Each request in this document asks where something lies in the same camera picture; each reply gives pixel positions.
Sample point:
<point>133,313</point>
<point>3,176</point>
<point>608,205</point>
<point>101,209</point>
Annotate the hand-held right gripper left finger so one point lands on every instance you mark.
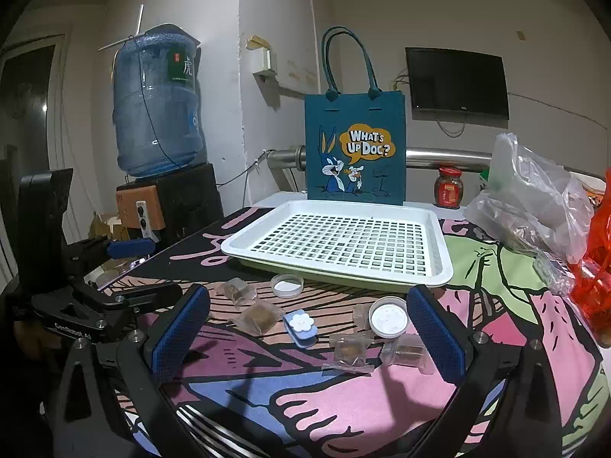
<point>181,334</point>

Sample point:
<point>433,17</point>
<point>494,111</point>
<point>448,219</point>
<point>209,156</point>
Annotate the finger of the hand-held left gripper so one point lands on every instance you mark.
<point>129,248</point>
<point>143,296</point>

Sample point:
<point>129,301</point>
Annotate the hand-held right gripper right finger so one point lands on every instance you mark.
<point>437,338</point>

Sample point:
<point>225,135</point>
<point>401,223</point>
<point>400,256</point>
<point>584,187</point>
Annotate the clear brown snack packet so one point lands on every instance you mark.
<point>405,353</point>
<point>257,319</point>
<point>363,317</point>
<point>236,290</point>
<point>351,350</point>

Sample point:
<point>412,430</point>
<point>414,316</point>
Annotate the white perforated tray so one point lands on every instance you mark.
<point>236,244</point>

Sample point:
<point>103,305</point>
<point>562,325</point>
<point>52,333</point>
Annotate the blue clip with white flower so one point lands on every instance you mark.
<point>300,327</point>

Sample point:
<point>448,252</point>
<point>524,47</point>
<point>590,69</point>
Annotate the person's left hand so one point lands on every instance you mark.
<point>33,343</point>

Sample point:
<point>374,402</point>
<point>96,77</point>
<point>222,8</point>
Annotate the cardboard box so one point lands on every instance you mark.
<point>105,229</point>

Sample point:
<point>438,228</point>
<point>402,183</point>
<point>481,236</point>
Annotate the black water dispenser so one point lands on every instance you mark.
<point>191,200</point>

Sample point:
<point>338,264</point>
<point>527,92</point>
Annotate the light green tray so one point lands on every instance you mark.
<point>334,278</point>

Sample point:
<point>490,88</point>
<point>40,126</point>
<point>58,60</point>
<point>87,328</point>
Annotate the blue water bottle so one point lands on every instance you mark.
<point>152,119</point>

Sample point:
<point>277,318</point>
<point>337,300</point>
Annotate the small clear zip bag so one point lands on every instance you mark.
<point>553,272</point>

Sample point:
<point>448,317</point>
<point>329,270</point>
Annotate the dark glass door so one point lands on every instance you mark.
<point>28,105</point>

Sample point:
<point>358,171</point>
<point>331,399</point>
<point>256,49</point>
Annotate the red lid glass jar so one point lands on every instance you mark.
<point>448,191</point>

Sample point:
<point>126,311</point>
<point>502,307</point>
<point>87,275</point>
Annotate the green white carton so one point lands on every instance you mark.
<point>485,179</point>

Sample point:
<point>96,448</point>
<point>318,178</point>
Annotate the red plastic bag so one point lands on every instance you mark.
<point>596,276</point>

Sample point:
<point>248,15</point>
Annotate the clear plastic bag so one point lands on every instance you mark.
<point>525,191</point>

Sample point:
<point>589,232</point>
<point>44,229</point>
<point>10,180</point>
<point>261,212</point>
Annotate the blue cartoon tote bag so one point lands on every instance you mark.
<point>363,181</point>

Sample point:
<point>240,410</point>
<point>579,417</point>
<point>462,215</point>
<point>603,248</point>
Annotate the white stick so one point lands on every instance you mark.
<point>121,39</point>

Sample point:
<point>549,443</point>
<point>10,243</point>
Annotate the metal pipe rail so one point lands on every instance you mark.
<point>286,157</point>

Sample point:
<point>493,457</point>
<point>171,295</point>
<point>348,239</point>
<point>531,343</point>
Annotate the white wall junction box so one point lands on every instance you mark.
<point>265,62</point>

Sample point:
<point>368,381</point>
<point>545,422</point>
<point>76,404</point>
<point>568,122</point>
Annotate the black wall television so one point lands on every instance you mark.
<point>456,81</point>

